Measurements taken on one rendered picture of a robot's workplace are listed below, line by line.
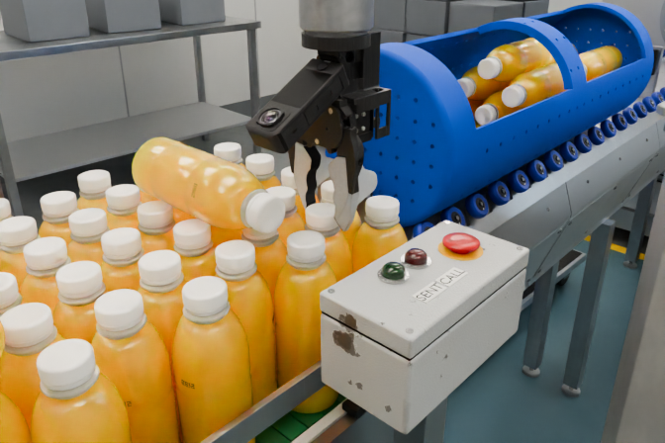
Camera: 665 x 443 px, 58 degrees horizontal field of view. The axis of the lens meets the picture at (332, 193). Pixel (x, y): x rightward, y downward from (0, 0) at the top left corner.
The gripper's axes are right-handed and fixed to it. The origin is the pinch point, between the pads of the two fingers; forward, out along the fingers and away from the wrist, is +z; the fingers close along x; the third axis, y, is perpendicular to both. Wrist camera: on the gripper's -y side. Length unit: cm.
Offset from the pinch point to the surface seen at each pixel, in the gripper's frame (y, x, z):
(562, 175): 73, 1, 17
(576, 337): 121, 7, 87
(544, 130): 54, -1, 2
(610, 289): 195, 19, 109
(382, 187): 24.5, 10.7, 7.2
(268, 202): -9.5, -1.8, -5.4
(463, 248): 1.5, -17.2, -1.6
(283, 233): -1.7, 5.0, 3.4
